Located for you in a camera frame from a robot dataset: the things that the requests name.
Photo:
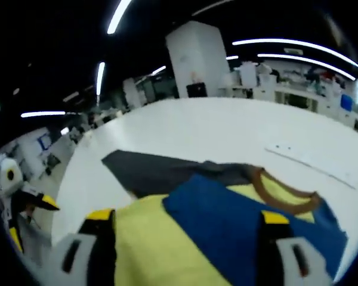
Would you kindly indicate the blue bin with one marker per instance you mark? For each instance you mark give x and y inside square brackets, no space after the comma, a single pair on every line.
[346,102]

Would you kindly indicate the white cluttered workbench shelving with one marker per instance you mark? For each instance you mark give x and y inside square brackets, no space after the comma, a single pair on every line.
[295,89]

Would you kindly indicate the white cabinet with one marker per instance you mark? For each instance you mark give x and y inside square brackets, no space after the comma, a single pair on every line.
[134,93]

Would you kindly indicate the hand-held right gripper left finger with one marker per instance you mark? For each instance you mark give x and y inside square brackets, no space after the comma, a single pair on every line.
[103,238]

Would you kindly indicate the blue framed white sign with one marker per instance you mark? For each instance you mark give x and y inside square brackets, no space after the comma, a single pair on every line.
[45,141]

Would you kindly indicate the black box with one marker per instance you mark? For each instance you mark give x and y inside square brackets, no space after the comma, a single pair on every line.
[197,90]

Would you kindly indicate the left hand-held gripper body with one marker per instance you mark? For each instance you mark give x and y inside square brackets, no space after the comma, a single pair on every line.
[7,178]

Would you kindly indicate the long ceiling light strip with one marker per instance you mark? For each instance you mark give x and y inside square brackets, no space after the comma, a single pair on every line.
[118,16]
[307,61]
[298,43]

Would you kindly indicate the short ceiling light strip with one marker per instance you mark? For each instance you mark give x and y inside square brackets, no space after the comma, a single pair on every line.
[43,114]
[100,79]
[159,70]
[232,57]

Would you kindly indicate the yellow blue grey garment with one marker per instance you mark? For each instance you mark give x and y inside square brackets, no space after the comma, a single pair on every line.
[197,223]

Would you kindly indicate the white square column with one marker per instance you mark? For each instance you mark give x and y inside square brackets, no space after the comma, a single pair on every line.
[197,56]

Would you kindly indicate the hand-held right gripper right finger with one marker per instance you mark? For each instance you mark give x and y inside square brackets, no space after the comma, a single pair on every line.
[274,241]

